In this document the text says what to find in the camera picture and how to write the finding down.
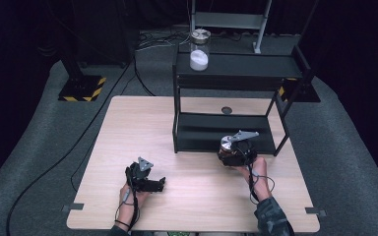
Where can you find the glass jar of white powder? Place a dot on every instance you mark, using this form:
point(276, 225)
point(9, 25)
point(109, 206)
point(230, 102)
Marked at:
point(199, 60)

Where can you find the green object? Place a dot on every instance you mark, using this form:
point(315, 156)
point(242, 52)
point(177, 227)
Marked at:
point(178, 234)

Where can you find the glass jar of orange spice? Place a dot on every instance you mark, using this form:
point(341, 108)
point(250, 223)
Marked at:
point(227, 143)

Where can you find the black two-tier shelf rack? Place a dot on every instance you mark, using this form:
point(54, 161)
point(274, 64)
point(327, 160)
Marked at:
point(242, 67)

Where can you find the person's left hand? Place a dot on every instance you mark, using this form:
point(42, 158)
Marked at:
point(126, 203)

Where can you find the grey metal stand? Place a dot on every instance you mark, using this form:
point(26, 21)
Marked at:
point(233, 20)

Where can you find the grey table bracket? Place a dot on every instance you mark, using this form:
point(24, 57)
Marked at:
point(315, 211)
point(74, 206)

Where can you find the black stand with striped base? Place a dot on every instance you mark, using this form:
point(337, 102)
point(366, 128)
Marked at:
point(305, 93)
point(82, 88)

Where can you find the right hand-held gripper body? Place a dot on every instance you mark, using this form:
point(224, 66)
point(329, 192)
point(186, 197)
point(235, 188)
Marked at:
point(244, 152)

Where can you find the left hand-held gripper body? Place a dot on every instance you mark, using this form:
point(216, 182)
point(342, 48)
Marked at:
point(141, 173)

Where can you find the person's right hand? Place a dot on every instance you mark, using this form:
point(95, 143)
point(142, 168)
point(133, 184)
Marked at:
point(261, 180)

